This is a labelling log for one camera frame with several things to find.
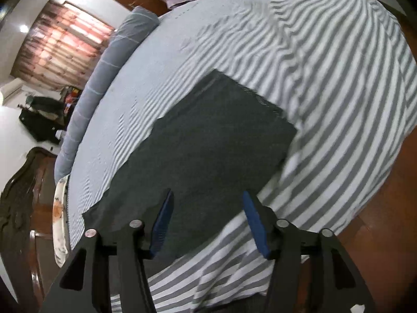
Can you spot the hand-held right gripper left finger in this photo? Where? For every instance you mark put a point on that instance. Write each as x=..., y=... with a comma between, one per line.
x=163, y=223

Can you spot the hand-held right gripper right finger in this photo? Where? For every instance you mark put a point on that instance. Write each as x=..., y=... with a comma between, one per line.
x=255, y=226

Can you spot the dark grey pants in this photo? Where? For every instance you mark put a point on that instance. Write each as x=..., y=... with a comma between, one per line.
x=211, y=143

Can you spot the floral pillow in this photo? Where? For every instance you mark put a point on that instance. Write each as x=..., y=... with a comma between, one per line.
x=58, y=208

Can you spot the carved wooden headboard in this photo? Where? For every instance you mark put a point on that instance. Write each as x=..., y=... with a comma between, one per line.
x=19, y=202

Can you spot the dark hanging clothes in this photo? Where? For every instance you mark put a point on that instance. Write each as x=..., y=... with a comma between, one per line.
x=42, y=120

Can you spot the long grey bolster pillow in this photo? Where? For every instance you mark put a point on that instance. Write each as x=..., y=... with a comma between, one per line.
x=107, y=68

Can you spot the grey white striped bed sheet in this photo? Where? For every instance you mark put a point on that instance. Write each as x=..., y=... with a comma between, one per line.
x=325, y=71

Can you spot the white air conditioner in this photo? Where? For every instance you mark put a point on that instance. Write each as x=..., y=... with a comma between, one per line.
x=11, y=89

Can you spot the patterned window curtain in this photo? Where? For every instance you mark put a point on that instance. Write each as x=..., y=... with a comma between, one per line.
x=58, y=45

